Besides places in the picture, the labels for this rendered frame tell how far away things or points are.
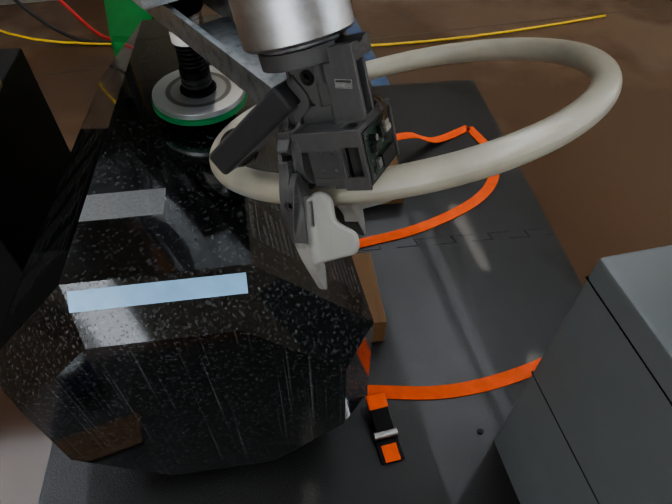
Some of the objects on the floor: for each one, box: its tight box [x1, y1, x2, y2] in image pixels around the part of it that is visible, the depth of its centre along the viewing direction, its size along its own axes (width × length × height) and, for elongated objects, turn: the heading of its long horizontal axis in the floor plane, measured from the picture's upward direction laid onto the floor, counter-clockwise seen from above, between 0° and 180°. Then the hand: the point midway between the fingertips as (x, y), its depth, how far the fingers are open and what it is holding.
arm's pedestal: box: [478, 245, 672, 504], centre depth 116 cm, size 50×50×85 cm
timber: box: [351, 252, 387, 342], centre depth 184 cm, size 30×12×12 cm, turn 8°
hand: (336, 251), depth 53 cm, fingers open, 9 cm apart
